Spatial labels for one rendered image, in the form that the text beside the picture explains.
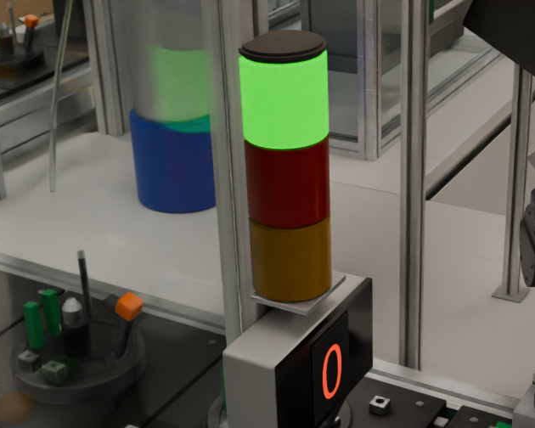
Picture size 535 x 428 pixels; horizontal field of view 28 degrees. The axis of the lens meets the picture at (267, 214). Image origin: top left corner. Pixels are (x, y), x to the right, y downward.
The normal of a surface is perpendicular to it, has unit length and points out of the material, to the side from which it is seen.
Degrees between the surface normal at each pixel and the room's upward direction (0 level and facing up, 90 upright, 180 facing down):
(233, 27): 90
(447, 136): 0
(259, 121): 90
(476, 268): 0
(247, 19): 90
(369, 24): 90
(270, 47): 0
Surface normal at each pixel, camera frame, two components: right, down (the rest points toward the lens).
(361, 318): 0.85, 0.19
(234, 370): -0.52, 0.39
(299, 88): 0.33, 0.39
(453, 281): -0.04, -0.90
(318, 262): 0.67, 0.29
